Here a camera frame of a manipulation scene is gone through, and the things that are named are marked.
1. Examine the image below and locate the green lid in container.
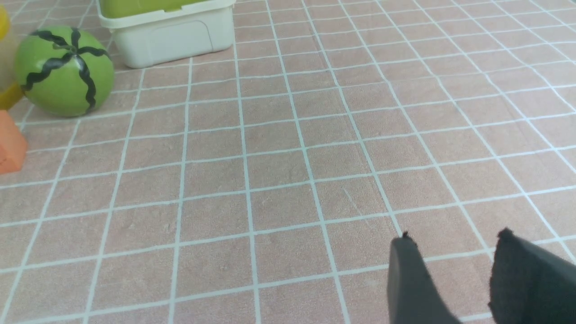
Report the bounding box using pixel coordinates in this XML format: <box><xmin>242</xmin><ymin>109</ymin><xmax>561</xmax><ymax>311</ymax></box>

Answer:
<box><xmin>99</xmin><ymin>0</ymin><xmax>212</xmax><ymax>19</ymax></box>

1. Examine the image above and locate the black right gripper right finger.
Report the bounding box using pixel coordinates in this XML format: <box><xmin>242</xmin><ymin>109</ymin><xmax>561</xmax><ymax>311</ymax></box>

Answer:
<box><xmin>488</xmin><ymin>228</ymin><xmax>576</xmax><ymax>324</ymax></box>

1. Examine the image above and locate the yellow toy object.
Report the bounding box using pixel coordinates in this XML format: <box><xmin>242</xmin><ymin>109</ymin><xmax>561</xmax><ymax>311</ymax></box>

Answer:
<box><xmin>0</xmin><ymin>6</ymin><xmax>23</xmax><ymax>110</ymax></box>

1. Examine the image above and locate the white plastic container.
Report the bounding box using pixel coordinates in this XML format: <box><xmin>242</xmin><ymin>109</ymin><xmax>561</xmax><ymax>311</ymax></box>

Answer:
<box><xmin>98</xmin><ymin>0</ymin><xmax>235</xmax><ymax>68</ymax></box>

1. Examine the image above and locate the orange toy block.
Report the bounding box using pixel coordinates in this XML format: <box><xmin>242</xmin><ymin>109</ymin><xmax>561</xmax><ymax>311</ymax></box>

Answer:
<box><xmin>0</xmin><ymin>110</ymin><xmax>27</xmax><ymax>174</ymax></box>

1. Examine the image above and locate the green toy watermelon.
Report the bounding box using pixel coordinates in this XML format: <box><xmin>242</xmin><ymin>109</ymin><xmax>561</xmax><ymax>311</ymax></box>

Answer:
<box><xmin>14</xmin><ymin>25</ymin><xmax>115</xmax><ymax>117</ymax></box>

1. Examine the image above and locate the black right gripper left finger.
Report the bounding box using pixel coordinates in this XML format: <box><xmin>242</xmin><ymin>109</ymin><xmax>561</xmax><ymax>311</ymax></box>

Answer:
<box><xmin>387</xmin><ymin>232</ymin><xmax>460</xmax><ymax>324</ymax></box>

